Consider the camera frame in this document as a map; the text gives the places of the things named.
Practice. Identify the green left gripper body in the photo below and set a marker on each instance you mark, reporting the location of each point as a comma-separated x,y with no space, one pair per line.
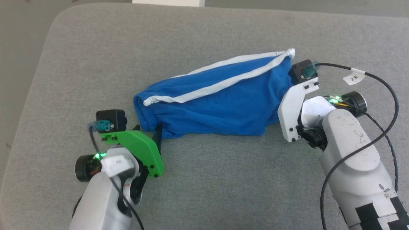
140,147

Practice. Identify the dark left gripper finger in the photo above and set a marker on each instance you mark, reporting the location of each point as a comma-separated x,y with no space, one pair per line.
158,135
137,128

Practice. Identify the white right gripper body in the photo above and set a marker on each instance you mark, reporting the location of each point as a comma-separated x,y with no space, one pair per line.
289,108

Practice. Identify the blue white-trimmed basketball shorts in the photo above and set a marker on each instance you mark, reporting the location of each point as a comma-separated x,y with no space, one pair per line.
223,105

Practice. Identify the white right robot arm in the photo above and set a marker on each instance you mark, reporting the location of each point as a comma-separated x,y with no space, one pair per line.
351,153

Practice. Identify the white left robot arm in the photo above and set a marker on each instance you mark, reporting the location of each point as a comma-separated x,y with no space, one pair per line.
99,204

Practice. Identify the grey fabric sofa cushion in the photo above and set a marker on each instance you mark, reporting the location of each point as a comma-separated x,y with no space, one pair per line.
191,191

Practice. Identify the white box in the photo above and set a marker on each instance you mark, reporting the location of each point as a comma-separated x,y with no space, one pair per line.
169,2

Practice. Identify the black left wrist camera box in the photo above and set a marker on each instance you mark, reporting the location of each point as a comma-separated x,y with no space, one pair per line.
113,118

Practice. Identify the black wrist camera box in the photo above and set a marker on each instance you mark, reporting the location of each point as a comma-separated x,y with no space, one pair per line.
302,72
113,118

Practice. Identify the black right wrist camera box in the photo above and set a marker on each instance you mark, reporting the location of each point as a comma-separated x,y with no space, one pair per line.
302,72

